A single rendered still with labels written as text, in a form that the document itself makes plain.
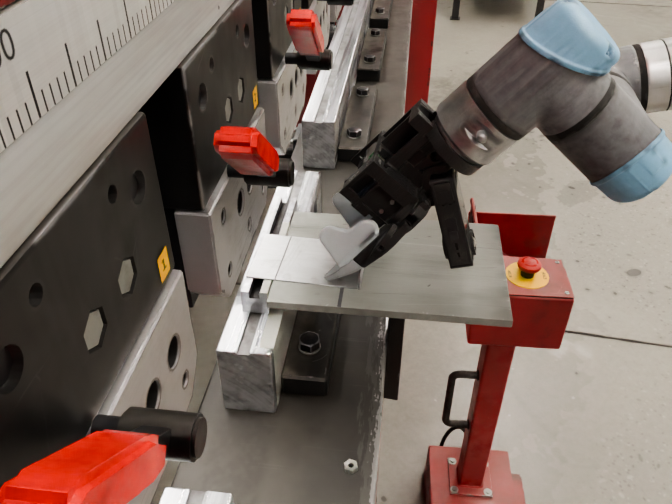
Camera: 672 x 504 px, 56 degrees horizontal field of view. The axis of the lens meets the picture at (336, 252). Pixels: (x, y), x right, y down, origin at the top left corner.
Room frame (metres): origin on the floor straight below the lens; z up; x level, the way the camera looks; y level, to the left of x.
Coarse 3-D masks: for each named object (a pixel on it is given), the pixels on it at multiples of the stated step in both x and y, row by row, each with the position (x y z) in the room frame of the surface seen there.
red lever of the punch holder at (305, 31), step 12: (300, 12) 0.48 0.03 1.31; (312, 12) 0.49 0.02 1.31; (288, 24) 0.48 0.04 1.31; (300, 24) 0.48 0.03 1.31; (312, 24) 0.48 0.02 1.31; (300, 36) 0.49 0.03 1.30; (312, 36) 0.49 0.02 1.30; (300, 48) 0.51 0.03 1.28; (312, 48) 0.50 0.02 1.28; (288, 60) 0.54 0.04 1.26; (300, 60) 0.54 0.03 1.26; (312, 60) 0.54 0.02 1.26; (324, 60) 0.54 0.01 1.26
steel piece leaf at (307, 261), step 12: (300, 240) 0.63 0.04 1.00; (312, 240) 0.63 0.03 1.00; (288, 252) 0.60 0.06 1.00; (300, 252) 0.60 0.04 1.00; (312, 252) 0.60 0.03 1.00; (324, 252) 0.60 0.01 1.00; (288, 264) 0.58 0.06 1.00; (300, 264) 0.58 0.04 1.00; (312, 264) 0.58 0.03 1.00; (324, 264) 0.58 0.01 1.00; (288, 276) 0.56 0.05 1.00; (300, 276) 0.56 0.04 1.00; (312, 276) 0.56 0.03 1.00; (348, 276) 0.56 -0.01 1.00; (360, 276) 0.54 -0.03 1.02
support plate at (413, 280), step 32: (320, 224) 0.66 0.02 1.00; (480, 224) 0.66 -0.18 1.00; (384, 256) 0.60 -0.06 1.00; (416, 256) 0.60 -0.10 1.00; (480, 256) 0.60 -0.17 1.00; (288, 288) 0.54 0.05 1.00; (320, 288) 0.54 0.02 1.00; (384, 288) 0.54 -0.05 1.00; (416, 288) 0.54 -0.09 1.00; (448, 288) 0.54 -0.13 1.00; (480, 288) 0.54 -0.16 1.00; (448, 320) 0.49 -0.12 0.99; (480, 320) 0.49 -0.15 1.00; (512, 320) 0.49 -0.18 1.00
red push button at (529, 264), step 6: (522, 258) 0.84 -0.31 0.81; (528, 258) 0.84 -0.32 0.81; (534, 258) 0.84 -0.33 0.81; (522, 264) 0.83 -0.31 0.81; (528, 264) 0.82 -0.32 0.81; (534, 264) 0.82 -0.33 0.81; (540, 264) 0.83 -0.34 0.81; (522, 270) 0.82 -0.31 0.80; (528, 270) 0.81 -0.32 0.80; (534, 270) 0.81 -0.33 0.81; (522, 276) 0.83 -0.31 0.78; (528, 276) 0.82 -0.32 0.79
